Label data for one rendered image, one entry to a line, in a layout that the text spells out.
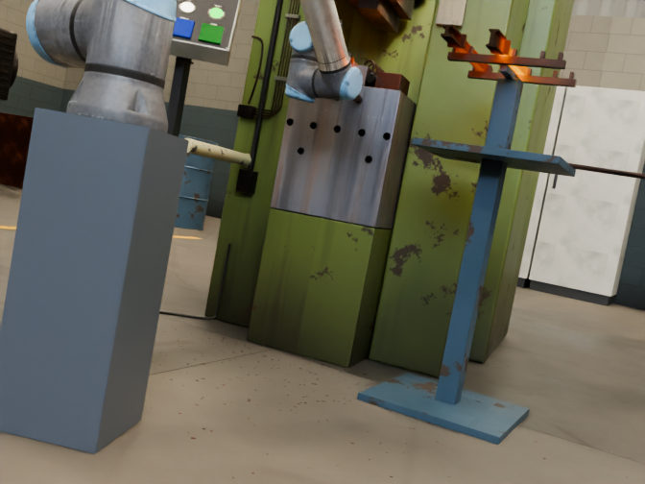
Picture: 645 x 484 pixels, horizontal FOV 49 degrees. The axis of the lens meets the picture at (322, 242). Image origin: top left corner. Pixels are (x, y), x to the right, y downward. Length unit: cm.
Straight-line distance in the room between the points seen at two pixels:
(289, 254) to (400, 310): 44
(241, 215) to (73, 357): 143
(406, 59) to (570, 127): 481
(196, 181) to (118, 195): 571
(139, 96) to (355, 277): 116
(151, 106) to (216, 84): 886
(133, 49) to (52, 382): 63
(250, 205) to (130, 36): 139
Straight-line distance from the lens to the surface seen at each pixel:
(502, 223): 286
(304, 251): 236
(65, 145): 136
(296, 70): 208
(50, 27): 155
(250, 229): 267
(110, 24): 140
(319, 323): 236
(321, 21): 192
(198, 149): 232
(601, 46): 842
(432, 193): 245
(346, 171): 233
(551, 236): 750
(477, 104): 247
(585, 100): 762
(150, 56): 139
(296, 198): 238
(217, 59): 251
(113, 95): 136
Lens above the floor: 53
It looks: 3 degrees down
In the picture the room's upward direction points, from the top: 10 degrees clockwise
